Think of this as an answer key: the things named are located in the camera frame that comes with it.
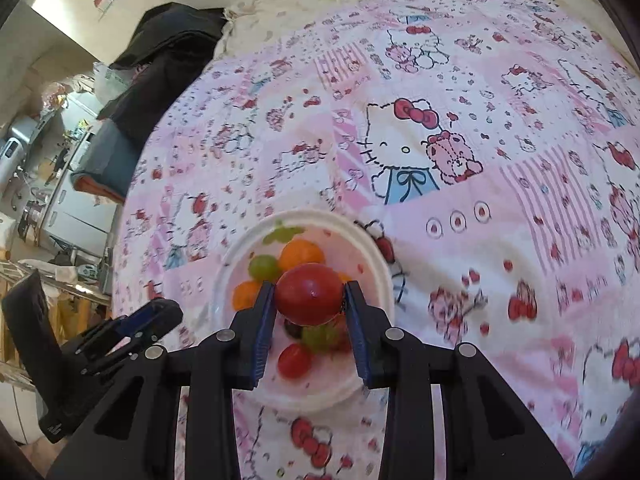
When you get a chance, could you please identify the white plastic bag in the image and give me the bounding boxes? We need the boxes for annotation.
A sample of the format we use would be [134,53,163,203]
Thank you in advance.
[92,60,132,102]

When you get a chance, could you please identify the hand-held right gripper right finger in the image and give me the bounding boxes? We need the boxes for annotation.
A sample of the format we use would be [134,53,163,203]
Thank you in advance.
[342,280,573,480]

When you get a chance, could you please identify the silver appliance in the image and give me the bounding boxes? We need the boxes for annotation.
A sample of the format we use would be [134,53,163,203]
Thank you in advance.
[0,115,38,191]

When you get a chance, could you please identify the red cherry tomato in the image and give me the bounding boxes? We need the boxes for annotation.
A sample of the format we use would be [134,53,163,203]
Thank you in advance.
[277,342,311,380]

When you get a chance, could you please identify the strawberry with green leaves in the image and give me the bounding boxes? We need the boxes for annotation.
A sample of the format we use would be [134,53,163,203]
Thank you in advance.
[327,315,353,353]

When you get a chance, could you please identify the pink printed blanket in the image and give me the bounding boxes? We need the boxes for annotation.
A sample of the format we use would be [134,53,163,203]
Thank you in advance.
[110,0,640,480]

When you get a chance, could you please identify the blue-grey cushion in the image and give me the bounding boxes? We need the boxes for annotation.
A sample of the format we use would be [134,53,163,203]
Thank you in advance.
[70,120,141,203]

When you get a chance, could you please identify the small orange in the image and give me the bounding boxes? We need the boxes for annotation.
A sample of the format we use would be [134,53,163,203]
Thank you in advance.
[233,280,263,311]

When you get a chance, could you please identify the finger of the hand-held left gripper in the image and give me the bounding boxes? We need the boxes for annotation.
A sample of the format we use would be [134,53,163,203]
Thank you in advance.
[80,307,183,376]
[75,299,173,356]

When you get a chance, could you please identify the small green grape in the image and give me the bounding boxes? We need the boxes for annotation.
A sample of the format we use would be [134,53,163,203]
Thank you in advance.
[301,325,337,353]

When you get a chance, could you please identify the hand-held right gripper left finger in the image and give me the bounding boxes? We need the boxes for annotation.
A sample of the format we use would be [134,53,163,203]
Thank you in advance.
[45,280,277,480]

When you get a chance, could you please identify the black cloth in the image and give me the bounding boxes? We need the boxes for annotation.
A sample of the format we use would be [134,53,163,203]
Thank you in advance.
[97,2,228,151]

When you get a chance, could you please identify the white cabinet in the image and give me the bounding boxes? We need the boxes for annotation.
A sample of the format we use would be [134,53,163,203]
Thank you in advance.
[37,160,118,256]

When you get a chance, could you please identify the large green grape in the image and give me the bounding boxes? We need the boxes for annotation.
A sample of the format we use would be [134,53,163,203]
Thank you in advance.
[249,255,282,282]

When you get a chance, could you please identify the pink plate with white rim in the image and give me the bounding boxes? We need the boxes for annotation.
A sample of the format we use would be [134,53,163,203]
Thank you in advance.
[212,210,396,413]

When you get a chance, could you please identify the medium orange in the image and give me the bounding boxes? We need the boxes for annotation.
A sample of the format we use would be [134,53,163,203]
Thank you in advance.
[278,240,326,273]

